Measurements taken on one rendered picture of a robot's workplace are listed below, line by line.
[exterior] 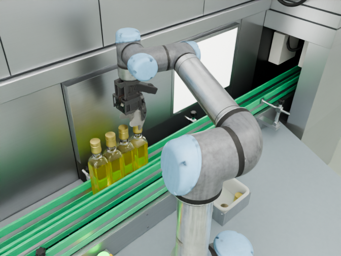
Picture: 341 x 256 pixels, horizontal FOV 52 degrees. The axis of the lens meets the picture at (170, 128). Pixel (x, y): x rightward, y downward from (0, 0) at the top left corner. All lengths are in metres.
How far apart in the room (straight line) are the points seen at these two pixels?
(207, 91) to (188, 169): 0.27
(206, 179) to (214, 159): 0.04
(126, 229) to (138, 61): 0.64
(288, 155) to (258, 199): 0.37
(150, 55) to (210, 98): 0.23
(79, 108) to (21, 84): 0.23
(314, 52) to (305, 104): 0.28
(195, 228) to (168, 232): 0.60
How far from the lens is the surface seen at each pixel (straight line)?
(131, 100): 1.14
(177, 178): 0.69
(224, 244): 1.05
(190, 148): 0.69
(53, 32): 1.13
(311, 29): 1.83
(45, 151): 1.31
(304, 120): 2.00
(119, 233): 1.30
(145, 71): 0.97
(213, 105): 0.84
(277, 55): 2.10
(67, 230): 1.27
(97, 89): 1.25
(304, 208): 1.62
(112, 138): 1.20
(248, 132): 0.75
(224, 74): 1.77
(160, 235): 1.41
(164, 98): 1.50
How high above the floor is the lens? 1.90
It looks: 37 degrees down
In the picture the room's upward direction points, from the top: 2 degrees clockwise
